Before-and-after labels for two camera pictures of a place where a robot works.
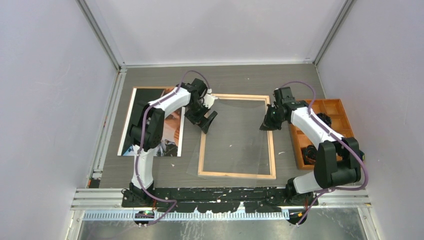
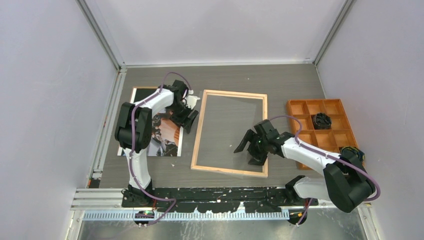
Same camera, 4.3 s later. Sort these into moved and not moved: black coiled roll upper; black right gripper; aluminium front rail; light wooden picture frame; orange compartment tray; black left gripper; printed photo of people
Moved: black right gripper; black left gripper; light wooden picture frame
Not moved: black coiled roll upper; printed photo of people; orange compartment tray; aluminium front rail
